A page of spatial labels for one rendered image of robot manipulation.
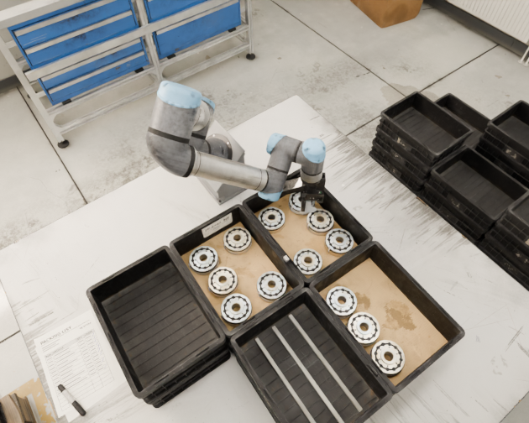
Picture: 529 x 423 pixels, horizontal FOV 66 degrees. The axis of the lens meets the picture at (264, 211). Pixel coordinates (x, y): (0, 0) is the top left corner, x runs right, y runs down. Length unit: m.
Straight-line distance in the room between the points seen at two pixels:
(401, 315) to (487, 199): 1.16
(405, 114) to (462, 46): 1.68
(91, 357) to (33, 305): 0.33
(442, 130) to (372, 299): 1.33
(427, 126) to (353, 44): 1.58
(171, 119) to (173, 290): 0.63
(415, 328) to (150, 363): 0.86
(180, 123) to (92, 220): 0.87
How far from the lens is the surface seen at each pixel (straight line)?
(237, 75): 3.51
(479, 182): 2.51
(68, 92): 3.09
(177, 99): 1.12
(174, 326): 1.43
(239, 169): 1.25
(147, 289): 1.50
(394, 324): 1.45
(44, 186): 3.10
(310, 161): 1.30
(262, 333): 1.38
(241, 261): 1.48
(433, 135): 2.48
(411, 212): 1.84
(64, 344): 1.68
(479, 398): 1.62
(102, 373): 1.59
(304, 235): 1.53
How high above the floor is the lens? 2.15
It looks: 57 degrees down
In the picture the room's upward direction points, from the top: 2 degrees counter-clockwise
